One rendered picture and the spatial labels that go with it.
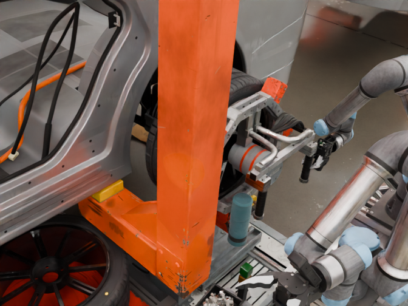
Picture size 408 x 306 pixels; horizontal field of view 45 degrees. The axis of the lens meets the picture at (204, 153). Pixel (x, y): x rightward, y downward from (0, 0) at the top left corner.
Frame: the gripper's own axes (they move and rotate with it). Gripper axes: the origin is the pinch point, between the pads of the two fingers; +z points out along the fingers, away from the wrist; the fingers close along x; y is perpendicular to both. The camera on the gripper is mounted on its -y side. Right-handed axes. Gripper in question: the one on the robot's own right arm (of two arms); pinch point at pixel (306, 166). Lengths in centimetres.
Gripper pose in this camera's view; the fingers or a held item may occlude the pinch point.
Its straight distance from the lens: 222.8
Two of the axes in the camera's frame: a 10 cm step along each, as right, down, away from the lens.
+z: -6.7, 4.1, -6.2
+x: 7.4, 4.4, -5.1
